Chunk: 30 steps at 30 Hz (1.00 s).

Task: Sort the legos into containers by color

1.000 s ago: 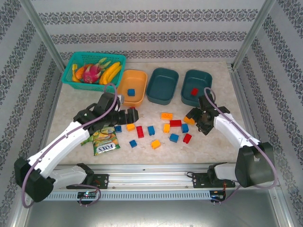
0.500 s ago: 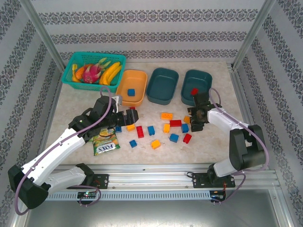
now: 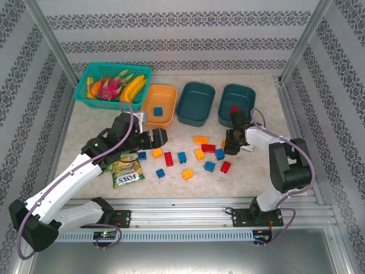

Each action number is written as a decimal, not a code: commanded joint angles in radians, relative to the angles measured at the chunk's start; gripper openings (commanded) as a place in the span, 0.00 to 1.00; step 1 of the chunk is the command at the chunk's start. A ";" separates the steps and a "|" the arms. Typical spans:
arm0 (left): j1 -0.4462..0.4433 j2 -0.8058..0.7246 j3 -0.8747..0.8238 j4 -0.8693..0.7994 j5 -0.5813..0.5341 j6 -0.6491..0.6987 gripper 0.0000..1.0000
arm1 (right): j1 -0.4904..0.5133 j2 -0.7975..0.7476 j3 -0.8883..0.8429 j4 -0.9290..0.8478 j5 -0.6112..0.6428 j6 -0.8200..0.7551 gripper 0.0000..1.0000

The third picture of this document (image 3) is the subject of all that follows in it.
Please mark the blue lego brick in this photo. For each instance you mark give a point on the blue lego brick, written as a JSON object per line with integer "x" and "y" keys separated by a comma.
{"x": 158, "y": 111}
{"x": 182, "y": 157}
{"x": 160, "y": 173}
{"x": 209, "y": 166}
{"x": 142, "y": 155}
{"x": 219, "y": 154}

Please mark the long red lego brick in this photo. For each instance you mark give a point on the long red lego brick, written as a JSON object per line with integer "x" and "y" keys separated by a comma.
{"x": 208, "y": 148}
{"x": 168, "y": 159}

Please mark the long yellow lego brick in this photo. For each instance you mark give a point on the long yellow lego brick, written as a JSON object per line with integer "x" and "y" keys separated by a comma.
{"x": 201, "y": 139}

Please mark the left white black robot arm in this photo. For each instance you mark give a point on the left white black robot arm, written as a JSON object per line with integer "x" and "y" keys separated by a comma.
{"x": 71, "y": 177}

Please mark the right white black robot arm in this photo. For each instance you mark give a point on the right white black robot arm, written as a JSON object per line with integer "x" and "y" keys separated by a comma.
{"x": 288, "y": 171}

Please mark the dark teal plastic tub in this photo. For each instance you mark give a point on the dark teal plastic tub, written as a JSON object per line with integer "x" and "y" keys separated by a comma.
{"x": 239, "y": 97}
{"x": 195, "y": 100}

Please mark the green Fox's candy bag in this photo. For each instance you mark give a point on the green Fox's candy bag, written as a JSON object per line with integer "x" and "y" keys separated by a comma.
{"x": 127, "y": 174}

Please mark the orange plastic tub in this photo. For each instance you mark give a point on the orange plastic tub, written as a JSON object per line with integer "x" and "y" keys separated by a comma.
{"x": 159, "y": 94}

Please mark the teal plastic mesh basket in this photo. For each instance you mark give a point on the teal plastic mesh basket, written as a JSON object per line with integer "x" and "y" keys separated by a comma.
{"x": 108, "y": 104}

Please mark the yellow toy banana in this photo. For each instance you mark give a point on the yellow toy banana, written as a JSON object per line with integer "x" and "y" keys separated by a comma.
{"x": 139, "y": 89}
{"x": 134, "y": 85}

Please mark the pink toy dragon fruit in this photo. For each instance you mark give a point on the pink toy dragon fruit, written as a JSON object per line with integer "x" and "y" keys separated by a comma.
{"x": 108, "y": 90}

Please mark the small yellow toy fruit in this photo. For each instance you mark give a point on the small yellow toy fruit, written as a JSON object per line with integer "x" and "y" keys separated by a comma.
{"x": 90, "y": 91}

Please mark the orange toy fruit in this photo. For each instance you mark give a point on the orange toy fruit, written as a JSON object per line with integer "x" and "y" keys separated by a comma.
{"x": 96, "y": 85}

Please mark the small circuit board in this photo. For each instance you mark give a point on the small circuit board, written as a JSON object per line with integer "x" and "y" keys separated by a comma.
{"x": 105, "y": 235}
{"x": 262, "y": 238}

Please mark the aluminium side rail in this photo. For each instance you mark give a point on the aluminium side rail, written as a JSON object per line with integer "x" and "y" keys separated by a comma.
{"x": 61, "y": 134}
{"x": 291, "y": 114}

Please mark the aluminium mounting rail beam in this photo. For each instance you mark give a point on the aluminium mounting rail beam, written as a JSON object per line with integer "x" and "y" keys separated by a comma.
{"x": 182, "y": 214}

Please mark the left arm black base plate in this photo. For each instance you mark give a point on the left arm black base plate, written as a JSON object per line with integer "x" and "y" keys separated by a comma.
{"x": 122, "y": 218}

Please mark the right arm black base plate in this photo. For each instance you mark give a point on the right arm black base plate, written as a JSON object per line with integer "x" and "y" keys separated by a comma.
{"x": 242, "y": 218}

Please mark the aluminium frame post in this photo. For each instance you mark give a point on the aluminium frame post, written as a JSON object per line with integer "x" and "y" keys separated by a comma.
{"x": 53, "y": 42}
{"x": 303, "y": 42}

